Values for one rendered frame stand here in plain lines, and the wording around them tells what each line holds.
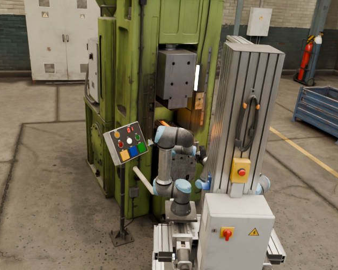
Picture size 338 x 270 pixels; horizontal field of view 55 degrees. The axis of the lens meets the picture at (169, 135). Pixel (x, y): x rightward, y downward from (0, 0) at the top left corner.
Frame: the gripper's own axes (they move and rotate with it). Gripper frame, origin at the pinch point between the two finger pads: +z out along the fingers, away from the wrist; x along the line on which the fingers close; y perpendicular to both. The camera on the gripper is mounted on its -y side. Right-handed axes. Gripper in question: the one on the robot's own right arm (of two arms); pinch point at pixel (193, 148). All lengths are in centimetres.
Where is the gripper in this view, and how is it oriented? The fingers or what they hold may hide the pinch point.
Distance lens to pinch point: 287.5
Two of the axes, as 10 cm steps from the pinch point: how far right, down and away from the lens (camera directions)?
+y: -0.7, 9.1, 4.1
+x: 8.9, -1.3, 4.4
